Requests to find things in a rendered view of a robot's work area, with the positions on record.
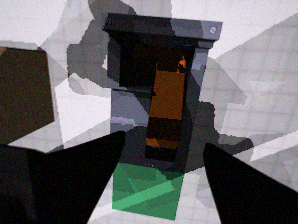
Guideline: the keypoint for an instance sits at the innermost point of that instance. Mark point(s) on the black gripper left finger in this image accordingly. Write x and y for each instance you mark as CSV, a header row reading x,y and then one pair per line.
x,y
61,187

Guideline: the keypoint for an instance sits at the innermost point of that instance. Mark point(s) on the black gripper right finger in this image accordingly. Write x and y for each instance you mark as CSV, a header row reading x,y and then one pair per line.
x,y
244,195

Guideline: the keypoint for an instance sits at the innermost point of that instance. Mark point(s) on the orange l-shaped part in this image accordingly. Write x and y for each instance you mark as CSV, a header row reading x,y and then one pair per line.
x,y
167,66

